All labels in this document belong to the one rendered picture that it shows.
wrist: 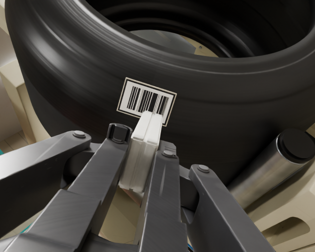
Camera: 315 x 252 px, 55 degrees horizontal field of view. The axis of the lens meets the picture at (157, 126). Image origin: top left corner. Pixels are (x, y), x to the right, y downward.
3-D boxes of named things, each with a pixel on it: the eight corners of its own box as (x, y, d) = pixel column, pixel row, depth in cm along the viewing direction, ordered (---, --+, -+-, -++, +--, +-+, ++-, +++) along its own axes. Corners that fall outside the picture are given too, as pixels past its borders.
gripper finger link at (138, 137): (130, 191, 16) (117, 187, 16) (143, 149, 23) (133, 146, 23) (144, 140, 16) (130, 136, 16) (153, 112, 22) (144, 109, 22)
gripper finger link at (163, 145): (152, 169, 14) (213, 186, 14) (157, 138, 19) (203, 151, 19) (143, 197, 15) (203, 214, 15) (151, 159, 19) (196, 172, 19)
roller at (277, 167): (212, 236, 63) (193, 222, 64) (221, 218, 65) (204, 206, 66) (310, 168, 34) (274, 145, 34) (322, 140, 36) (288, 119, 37)
